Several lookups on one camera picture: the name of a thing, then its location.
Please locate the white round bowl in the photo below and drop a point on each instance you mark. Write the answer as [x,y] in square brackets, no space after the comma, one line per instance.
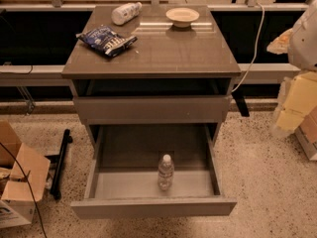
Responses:
[182,17]

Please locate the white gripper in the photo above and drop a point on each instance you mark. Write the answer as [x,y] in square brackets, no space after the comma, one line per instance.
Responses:
[304,45]

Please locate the open cardboard box left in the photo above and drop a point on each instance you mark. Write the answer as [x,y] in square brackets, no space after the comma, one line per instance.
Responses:
[27,172]

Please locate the black metal bar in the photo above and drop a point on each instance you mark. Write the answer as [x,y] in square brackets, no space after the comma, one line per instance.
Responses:
[58,161]

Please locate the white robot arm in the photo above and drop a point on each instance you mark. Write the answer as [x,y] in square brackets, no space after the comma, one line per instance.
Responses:
[302,48]

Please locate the white lying bottle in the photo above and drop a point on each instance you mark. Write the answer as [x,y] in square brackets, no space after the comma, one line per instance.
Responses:
[125,13]

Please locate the closed grey top drawer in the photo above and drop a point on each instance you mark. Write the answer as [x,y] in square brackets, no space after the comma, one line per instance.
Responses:
[151,110]

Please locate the clear plastic water bottle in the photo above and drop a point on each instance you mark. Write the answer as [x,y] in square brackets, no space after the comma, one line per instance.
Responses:
[165,172]

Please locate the blue chip bag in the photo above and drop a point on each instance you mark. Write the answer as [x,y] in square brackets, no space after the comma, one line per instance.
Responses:
[106,41]

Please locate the open grey middle drawer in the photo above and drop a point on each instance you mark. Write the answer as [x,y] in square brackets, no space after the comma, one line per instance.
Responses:
[123,179]

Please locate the cardboard box right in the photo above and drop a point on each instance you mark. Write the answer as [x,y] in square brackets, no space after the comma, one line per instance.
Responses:
[306,134]

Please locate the grey drawer cabinet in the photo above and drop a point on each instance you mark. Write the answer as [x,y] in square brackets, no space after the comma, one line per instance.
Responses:
[164,61]

